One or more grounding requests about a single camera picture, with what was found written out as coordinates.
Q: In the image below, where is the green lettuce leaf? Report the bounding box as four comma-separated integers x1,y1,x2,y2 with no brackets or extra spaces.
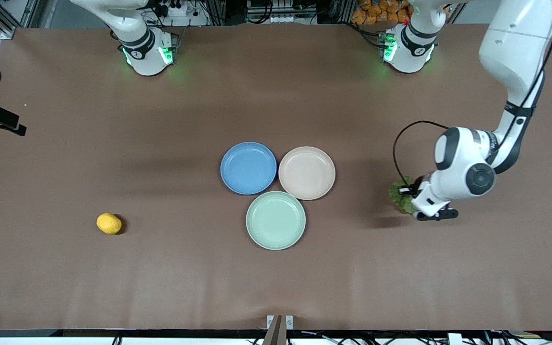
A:
389,176,418,215

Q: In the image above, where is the yellow lemon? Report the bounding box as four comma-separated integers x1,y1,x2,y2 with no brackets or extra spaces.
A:
96,213,123,235

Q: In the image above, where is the beige pink plate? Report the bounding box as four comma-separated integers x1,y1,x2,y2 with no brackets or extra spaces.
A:
278,146,336,201

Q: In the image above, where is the pale green plate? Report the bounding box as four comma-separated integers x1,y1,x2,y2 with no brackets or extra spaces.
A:
246,191,307,251

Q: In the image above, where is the blue plate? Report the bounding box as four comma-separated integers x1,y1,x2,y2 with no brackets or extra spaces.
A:
220,142,277,196

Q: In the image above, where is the brown table cover mat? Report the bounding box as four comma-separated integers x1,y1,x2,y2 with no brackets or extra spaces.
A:
0,23,552,332

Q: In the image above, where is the bag of orange fruits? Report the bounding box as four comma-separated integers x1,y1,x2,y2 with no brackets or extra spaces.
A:
351,0,413,25

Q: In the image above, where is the white power strip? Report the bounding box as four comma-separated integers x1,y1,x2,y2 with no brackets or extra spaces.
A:
160,0,191,17

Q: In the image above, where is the white electronics rack unit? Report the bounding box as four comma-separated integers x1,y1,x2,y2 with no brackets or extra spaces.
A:
246,0,317,24

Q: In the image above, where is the metal bracket with brown post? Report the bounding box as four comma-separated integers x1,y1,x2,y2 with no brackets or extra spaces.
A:
263,314,294,345

